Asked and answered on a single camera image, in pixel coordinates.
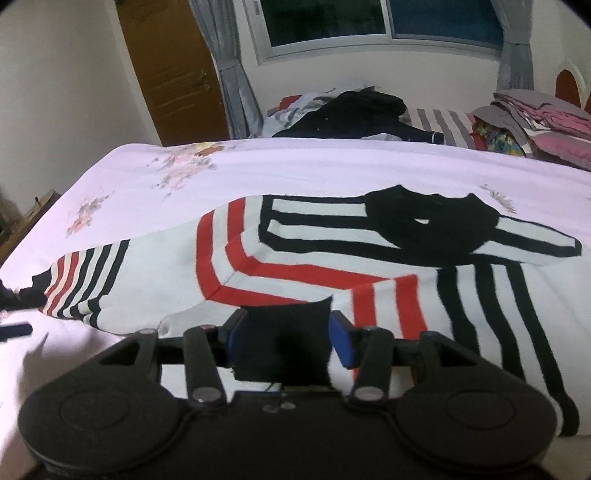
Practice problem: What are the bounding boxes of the pink floral bedsheet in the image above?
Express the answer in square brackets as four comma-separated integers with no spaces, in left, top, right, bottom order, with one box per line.
[0,138,591,462]

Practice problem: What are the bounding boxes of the brown arched headboard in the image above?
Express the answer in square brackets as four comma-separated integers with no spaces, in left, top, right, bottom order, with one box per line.
[554,58,591,112]

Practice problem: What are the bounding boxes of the black garment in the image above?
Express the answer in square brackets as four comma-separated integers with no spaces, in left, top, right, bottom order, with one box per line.
[272,90,446,146]

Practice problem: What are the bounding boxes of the grey curtain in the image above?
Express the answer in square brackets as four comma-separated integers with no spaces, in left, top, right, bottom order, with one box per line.
[189,0,262,139]
[492,0,536,93]

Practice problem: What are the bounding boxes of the brown wooden door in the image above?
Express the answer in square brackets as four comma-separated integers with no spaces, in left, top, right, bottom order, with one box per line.
[115,0,232,147]

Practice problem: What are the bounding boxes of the colourful printed cloth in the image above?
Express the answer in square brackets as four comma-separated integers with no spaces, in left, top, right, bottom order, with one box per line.
[475,120,528,157]

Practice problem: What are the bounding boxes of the white framed window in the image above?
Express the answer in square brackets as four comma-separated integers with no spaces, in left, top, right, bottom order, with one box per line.
[242,0,504,65]

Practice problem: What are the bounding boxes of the grey white striped cloth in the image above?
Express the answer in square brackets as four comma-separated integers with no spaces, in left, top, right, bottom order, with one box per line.
[409,108,476,148]

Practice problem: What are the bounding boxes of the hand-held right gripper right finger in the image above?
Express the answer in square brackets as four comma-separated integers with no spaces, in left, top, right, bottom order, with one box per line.
[329,311,472,412]

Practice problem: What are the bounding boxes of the red black striped white sweater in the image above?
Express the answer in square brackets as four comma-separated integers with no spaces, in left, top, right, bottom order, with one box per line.
[30,185,583,437]

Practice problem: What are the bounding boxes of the stack of folded pink clothes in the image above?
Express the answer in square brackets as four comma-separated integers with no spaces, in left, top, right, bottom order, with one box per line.
[471,90,591,172]

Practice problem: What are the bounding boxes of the light printed crumpled cloth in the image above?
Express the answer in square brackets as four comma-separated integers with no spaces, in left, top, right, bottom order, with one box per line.
[261,85,379,139]

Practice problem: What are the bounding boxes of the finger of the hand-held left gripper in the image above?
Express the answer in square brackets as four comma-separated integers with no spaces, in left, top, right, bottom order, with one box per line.
[0,281,29,311]
[0,323,32,343]

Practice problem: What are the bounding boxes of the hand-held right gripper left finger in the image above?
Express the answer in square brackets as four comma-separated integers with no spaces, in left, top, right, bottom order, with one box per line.
[104,308,249,411]

